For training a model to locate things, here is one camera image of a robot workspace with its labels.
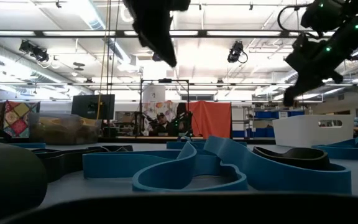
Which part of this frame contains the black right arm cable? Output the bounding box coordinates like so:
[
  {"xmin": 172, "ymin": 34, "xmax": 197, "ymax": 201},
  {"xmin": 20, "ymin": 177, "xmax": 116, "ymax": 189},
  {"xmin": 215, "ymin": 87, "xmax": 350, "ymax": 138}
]
[{"xmin": 277, "ymin": 4, "xmax": 323, "ymax": 40}]

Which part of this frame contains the small black rubber band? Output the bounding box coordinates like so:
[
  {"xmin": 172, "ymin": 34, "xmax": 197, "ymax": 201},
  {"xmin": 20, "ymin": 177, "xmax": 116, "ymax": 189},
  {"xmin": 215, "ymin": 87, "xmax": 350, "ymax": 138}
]
[{"xmin": 252, "ymin": 146, "xmax": 331, "ymax": 171}]

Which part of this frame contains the dark round blurred object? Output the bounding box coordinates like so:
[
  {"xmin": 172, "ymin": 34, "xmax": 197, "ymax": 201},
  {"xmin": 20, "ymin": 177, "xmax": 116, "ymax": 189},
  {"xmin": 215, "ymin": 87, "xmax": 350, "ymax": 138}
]
[{"xmin": 0, "ymin": 142, "xmax": 48, "ymax": 220}]

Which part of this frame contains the colourful patchwork quilt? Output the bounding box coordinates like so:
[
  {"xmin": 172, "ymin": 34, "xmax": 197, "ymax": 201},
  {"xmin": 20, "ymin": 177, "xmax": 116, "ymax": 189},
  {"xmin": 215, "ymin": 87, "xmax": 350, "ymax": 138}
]
[{"xmin": 0, "ymin": 100, "xmax": 40, "ymax": 138}]

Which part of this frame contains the white cylinder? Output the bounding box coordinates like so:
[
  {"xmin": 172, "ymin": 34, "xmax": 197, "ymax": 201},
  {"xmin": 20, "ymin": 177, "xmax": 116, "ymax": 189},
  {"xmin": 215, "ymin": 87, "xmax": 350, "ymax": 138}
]
[{"xmin": 144, "ymin": 84, "xmax": 167, "ymax": 103}]

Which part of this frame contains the orange cloth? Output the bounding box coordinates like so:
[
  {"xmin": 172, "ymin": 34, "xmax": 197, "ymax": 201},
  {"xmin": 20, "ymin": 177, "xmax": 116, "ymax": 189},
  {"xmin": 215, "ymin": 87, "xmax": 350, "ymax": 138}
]
[{"xmin": 186, "ymin": 100, "xmax": 232, "ymax": 139}]

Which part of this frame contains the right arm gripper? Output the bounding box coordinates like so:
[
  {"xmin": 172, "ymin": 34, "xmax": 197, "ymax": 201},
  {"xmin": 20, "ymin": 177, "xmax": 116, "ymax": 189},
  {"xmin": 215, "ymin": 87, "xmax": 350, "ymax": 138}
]
[{"xmin": 283, "ymin": 35, "xmax": 344, "ymax": 106}]

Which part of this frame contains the white plastic basket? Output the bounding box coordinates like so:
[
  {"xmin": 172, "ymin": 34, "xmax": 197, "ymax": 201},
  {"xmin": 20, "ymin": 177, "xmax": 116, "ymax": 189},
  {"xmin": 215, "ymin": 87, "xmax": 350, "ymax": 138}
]
[{"xmin": 272, "ymin": 114, "xmax": 355, "ymax": 149}]

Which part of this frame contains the person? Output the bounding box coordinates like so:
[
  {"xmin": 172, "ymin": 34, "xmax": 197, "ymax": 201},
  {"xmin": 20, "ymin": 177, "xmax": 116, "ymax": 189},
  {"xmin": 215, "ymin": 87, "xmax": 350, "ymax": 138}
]
[{"xmin": 152, "ymin": 112, "xmax": 177, "ymax": 137}]

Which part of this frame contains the black monitor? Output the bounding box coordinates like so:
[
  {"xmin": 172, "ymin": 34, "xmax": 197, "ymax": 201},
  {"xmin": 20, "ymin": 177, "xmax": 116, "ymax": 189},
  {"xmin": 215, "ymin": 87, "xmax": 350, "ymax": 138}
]
[{"xmin": 71, "ymin": 94, "xmax": 116, "ymax": 121}]

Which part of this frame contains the blue storage bin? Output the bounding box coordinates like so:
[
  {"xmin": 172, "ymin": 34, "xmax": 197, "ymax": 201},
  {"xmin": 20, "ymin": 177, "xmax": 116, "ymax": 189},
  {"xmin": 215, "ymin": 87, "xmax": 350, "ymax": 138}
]
[
  {"xmin": 232, "ymin": 129, "xmax": 275, "ymax": 139},
  {"xmin": 253, "ymin": 110, "xmax": 304, "ymax": 119}
]

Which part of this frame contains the black metal frame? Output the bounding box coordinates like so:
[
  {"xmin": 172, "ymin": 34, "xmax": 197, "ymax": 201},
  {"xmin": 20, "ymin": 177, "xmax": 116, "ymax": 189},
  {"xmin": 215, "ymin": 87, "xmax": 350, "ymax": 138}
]
[{"xmin": 139, "ymin": 78, "xmax": 190, "ymax": 138}]

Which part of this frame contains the floral cloth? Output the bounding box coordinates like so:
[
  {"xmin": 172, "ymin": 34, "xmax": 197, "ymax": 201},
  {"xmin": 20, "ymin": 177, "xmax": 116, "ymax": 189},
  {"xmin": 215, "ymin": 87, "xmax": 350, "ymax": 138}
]
[{"xmin": 141, "ymin": 101, "xmax": 180, "ymax": 134}]

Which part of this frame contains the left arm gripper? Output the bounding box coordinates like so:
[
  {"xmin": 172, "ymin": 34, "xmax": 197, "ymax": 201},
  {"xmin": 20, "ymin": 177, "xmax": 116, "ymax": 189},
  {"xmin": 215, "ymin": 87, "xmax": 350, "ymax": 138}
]
[{"xmin": 123, "ymin": 0, "xmax": 191, "ymax": 68}]

